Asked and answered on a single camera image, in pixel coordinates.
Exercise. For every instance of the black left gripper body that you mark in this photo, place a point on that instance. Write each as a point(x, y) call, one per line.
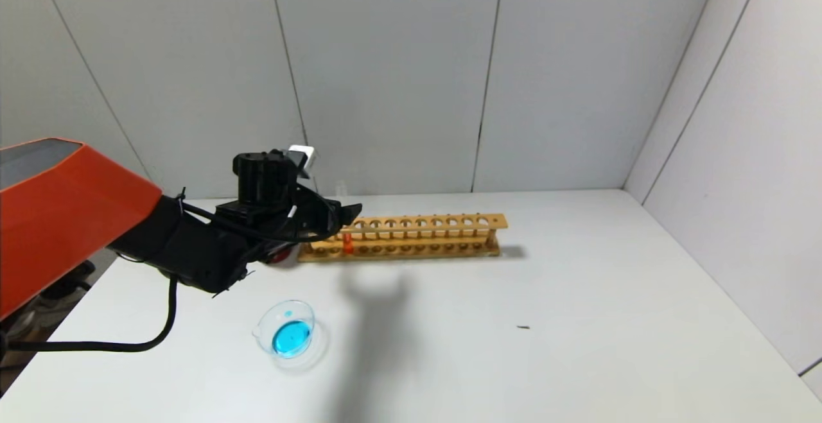
point(319, 215)

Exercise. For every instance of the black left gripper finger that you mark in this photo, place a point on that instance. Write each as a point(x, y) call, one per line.
point(324, 208)
point(340, 217)

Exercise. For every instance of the red pigment glass test tube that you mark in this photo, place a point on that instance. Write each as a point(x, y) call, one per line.
point(348, 244)

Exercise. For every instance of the black and orange left arm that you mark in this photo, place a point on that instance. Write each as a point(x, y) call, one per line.
point(64, 217)

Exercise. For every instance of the wooden test tube rack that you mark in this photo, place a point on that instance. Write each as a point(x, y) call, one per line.
point(417, 223)

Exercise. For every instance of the dark red cup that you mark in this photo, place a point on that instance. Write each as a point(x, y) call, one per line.
point(282, 257)

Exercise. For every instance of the clear glass spouted dish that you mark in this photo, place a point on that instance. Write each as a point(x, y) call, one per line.
point(292, 336)

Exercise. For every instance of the grey sneaker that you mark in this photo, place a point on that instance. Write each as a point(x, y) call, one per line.
point(67, 285)

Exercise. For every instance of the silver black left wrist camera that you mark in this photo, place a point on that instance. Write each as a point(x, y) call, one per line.
point(302, 158)

